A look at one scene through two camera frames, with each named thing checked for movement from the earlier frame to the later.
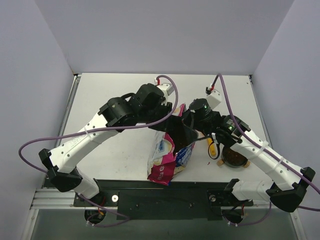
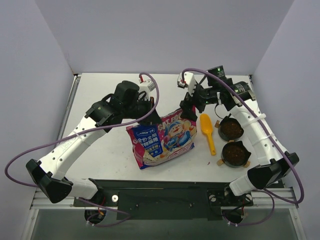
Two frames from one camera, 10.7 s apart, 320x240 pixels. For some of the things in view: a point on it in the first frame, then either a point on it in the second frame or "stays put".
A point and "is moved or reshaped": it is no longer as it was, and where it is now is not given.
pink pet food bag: [165, 166] is moved or reshaped
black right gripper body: [188, 119] to [189, 100]
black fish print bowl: [232, 159] stays put
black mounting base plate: [143, 200] stays put
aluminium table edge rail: [76, 78] stays put
